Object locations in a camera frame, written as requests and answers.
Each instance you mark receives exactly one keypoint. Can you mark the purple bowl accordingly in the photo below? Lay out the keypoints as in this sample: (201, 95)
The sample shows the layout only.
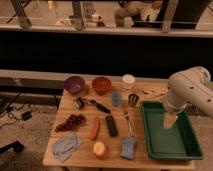
(74, 84)

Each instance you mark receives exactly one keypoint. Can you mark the small blue cup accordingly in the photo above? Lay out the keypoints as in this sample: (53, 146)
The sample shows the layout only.
(116, 99)

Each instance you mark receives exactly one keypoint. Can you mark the metal fork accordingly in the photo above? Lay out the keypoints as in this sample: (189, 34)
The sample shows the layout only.
(126, 115)

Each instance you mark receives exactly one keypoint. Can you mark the small metal cup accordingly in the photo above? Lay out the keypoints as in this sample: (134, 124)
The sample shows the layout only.
(133, 99)

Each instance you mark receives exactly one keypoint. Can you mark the orange carrot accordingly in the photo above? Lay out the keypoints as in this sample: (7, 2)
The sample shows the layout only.
(95, 130)

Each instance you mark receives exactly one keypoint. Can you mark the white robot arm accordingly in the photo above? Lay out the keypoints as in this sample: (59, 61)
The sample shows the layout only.
(187, 86)

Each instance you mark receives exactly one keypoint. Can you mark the blue crumpled cloth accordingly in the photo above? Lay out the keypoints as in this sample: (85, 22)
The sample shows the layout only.
(64, 147)

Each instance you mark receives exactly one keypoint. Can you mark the bunch of dark grapes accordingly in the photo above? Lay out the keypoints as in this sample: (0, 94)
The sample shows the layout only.
(72, 122)

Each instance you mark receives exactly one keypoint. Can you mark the black rectangular block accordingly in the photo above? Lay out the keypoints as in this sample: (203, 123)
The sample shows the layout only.
(112, 128)

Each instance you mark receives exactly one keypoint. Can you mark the black power adapter with cable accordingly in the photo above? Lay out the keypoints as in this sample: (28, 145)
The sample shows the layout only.
(9, 108)

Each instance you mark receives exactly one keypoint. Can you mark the white paper cup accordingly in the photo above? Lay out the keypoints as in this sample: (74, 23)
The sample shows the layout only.
(128, 81)

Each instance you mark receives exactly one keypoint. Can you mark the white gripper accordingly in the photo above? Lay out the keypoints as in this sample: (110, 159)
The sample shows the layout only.
(169, 119)

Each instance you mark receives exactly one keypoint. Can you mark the blue sponge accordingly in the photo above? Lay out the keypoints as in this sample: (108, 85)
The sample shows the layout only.
(128, 147)

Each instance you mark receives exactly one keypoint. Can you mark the orange-red bowl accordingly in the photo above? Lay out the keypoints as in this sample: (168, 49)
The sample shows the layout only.
(101, 85)

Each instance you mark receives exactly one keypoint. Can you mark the green plastic tray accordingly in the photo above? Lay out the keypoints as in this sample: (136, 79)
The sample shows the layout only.
(176, 143)

